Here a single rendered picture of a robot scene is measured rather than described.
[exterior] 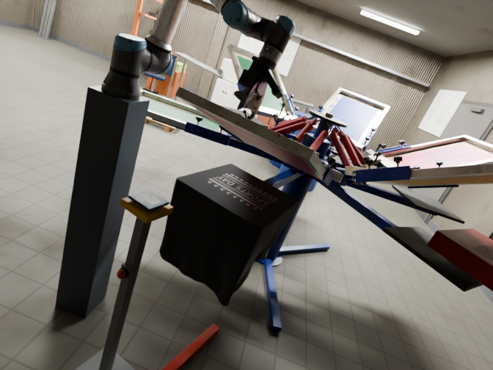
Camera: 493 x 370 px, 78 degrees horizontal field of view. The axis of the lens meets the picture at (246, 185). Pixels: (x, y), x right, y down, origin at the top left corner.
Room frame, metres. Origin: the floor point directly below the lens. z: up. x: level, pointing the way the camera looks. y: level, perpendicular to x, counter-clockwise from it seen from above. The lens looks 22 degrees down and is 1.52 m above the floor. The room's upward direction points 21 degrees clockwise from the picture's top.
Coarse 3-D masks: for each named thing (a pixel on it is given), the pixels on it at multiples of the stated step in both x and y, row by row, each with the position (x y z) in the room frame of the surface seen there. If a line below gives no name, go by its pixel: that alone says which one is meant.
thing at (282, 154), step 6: (246, 132) 1.16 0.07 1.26; (258, 138) 1.14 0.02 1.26; (264, 144) 1.27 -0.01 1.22; (270, 144) 1.13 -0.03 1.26; (270, 150) 1.49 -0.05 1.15; (276, 150) 1.29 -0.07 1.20; (282, 150) 1.13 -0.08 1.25; (282, 156) 1.44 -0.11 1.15; (288, 156) 1.26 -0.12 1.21; (294, 156) 1.11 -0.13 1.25; (288, 162) 1.66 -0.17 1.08; (294, 162) 1.42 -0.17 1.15; (300, 162) 1.24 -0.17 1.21; (300, 168) 1.63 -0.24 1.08; (306, 168) 1.40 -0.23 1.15; (312, 174) 1.60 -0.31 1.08
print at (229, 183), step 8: (216, 176) 1.40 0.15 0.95; (224, 176) 1.44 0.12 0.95; (232, 176) 1.48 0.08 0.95; (216, 184) 1.31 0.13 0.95; (224, 184) 1.34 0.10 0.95; (232, 184) 1.37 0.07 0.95; (240, 184) 1.41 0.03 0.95; (248, 184) 1.45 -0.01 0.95; (232, 192) 1.28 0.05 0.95; (240, 192) 1.32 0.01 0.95; (248, 192) 1.35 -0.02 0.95; (256, 192) 1.39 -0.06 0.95; (264, 192) 1.43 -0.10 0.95; (240, 200) 1.23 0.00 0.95; (248, 200) 1.27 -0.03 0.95; (256, 200) 1.30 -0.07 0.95; (264, 200) 1.33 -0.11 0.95; (272, 200) 1.37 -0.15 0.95; (256, 208) 1.22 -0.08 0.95
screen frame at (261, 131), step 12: (180, 96) 1.18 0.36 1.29; (192, 96) 1.17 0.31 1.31; (204, 108) 1.14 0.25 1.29; (216, 108) 1.13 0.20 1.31; (228, 120) 1.10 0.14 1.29; (240, 120) 1.09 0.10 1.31; (252, 132) 1.06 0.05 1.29; (264, 132) 1.05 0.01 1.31; (276, 132) 1.04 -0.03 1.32; (276, 144) 1.03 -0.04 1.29; (288, 144) 1.02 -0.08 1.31; (300, 144) 1.01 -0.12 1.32; (300, 156) 1.00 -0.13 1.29; (312, 156) 1.00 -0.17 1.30; (312, 168) 1.22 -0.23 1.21; (324, 168) 1.34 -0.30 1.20
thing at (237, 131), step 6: (198, 108) 1.22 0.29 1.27; (210, 114) 1.20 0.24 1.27; (216, 120) 1.37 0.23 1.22; (222, 120) 1.20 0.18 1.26; (228, 126) 1.35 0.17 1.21; (234, 126) 1.19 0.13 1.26; (234, 132) 1.54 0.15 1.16; (240, 132) 1.33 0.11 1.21; (246, 138) 1.48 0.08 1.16; (252, 138) 1.29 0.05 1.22; (252, 144) 1.72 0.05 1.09; (258, 144) 1.46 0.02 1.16; (264, 150) 1.76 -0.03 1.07; (276, 156) 1.73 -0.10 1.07
